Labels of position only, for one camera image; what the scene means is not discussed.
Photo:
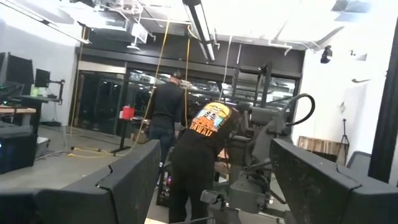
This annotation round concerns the black ceiling spotlight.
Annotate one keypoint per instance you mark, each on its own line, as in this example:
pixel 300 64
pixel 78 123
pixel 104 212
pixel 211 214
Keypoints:
pixel 326 56

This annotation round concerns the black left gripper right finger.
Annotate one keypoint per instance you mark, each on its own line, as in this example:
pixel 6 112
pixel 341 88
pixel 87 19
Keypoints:
pixel 326 202

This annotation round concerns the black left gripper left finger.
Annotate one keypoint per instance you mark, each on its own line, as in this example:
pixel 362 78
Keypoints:
pixel 93 205

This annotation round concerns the black box with blue lights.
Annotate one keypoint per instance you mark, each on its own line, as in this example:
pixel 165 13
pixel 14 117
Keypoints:
pixel 17 152

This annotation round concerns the person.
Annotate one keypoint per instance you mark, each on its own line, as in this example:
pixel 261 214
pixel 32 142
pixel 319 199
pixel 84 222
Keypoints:
pixel 192 161
pixel 166 105

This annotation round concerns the long ceiling light fixture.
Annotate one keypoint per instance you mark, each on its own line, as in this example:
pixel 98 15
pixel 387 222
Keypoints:
pixel 199 25

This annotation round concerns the wooden pallet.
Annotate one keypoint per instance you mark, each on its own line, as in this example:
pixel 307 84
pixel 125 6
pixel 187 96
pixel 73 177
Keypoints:
pixel 317 145

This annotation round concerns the black tripod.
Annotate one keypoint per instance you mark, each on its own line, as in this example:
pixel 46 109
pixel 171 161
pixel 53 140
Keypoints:
pixel 344 130

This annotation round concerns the wooden-topped desk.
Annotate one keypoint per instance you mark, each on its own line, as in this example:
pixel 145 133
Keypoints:
pixel 15 110

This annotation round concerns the black floor stand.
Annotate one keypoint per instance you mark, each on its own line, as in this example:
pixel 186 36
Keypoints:
pixel 124 133

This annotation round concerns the small black monitor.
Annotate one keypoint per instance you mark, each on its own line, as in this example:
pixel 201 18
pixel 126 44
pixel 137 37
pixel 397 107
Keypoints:
pixel 42 77

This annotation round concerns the red bucket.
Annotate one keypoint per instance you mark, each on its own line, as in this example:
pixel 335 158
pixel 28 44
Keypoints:
pixel 128 113

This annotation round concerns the large black monitor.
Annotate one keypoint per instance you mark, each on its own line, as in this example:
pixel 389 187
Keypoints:
pixel 20 73

